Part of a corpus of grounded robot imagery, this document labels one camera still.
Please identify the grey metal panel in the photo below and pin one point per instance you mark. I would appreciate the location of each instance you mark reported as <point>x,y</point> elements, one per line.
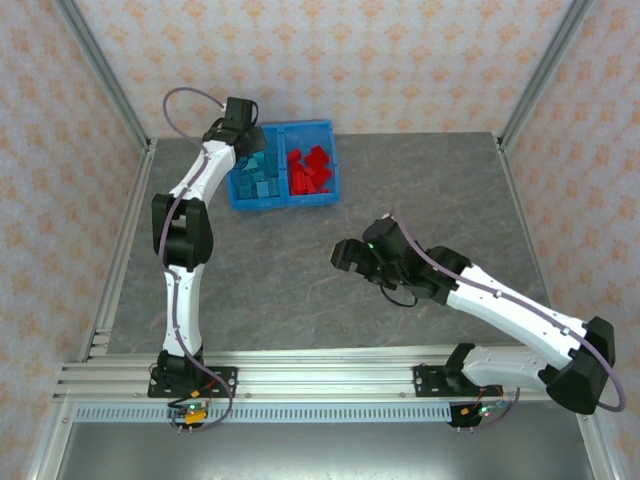
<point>325,455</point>

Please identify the long red lego brick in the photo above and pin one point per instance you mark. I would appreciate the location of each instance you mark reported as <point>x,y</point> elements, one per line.
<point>322,176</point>
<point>302,187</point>

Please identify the aluminium frame post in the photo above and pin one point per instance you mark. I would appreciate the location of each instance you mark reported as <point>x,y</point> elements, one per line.
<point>541,75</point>
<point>107,75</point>

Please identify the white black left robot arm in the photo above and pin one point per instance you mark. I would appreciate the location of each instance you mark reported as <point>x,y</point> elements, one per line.
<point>182,310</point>

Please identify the circuit board yellow connector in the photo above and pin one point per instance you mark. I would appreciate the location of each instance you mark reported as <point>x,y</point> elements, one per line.
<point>192,414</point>

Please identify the large red lego brick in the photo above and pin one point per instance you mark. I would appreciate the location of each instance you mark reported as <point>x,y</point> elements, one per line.
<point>317,156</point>

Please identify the small circuit board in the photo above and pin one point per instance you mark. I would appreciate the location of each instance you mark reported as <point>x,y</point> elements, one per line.
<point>482,411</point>

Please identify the aluminium table edge rail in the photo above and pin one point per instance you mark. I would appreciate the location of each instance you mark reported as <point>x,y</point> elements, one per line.
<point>325,356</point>

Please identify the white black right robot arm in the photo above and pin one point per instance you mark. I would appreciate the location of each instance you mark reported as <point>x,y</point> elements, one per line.
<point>515,310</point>

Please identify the aluminium side rail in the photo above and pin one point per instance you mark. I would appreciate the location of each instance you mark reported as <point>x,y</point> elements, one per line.
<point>124,235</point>
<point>526,225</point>

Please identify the aluminium frame leg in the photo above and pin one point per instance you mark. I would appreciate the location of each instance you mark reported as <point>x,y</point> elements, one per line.
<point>50,445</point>
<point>597,440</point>

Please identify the blue plastic bin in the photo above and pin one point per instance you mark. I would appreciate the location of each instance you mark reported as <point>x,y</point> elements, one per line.
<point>312,200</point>
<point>255,204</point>

